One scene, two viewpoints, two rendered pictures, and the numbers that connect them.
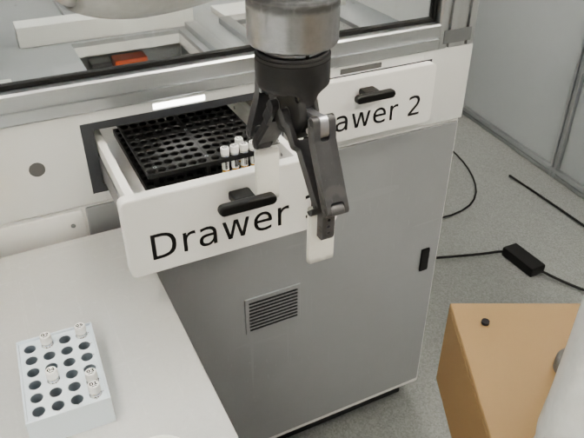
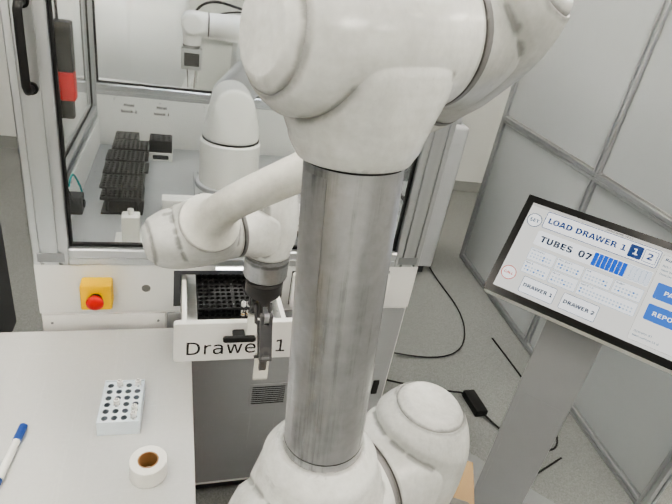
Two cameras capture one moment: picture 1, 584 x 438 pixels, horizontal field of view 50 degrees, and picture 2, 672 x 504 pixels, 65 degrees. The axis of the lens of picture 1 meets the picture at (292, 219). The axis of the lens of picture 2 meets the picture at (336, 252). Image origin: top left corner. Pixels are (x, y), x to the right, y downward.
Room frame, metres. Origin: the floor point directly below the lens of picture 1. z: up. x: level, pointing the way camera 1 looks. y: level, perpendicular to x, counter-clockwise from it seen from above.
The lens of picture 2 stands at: (-0.28, -0.24, 1.68)
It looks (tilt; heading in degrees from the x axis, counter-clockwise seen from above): 28 degrees down; 7
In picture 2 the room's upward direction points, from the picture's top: 10 degrees clockwise
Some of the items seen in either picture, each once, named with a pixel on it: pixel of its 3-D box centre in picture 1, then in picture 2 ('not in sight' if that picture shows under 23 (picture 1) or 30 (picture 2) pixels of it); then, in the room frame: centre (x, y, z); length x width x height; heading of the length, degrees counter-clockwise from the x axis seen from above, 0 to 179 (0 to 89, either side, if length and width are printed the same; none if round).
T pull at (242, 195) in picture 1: (243, 199); (238, 335); (0.65, 0.06, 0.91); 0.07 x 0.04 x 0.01; 116
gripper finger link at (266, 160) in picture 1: (267, 174); (253, 326); (0.66, 0.03, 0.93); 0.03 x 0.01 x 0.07; 116
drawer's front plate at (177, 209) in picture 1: (236, 210); (236, 339); (0.68, 0.07, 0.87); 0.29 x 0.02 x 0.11; 116
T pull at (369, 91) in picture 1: (371, 93); not in sight; (0.98, -0.13, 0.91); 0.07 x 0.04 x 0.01; 116
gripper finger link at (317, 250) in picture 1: (321, 233); (261, 366); (0.54, -0.03, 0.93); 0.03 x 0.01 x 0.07; 116
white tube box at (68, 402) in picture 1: (64, 380); (122, 406); (0.48, 0.25, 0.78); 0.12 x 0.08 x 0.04; 24
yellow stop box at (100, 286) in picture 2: not in sight; (96, 294); (0.70, 0.45, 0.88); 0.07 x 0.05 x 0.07; 116
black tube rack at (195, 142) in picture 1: (187, 148); (230, 293); (0.86, 0.16, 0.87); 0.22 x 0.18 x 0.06; 26
